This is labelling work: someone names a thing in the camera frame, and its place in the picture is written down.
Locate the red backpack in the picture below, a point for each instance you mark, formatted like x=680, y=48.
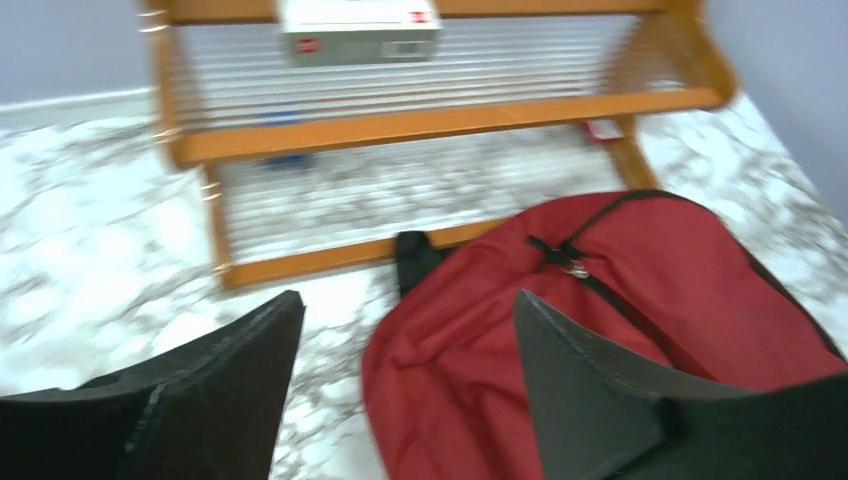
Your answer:
x=619, y=335

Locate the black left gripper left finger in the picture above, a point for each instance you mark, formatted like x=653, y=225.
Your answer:
x=208, y=409

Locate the small red white eraser box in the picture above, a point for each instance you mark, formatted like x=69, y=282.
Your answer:
x=603, y=130

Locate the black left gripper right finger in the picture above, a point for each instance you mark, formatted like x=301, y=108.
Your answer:
x=601, y=411

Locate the white red box on shelf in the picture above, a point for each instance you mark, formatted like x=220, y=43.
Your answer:
x=319, y=33

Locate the wooden two-tier shelf rack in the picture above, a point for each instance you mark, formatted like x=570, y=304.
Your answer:
x=311, y=169

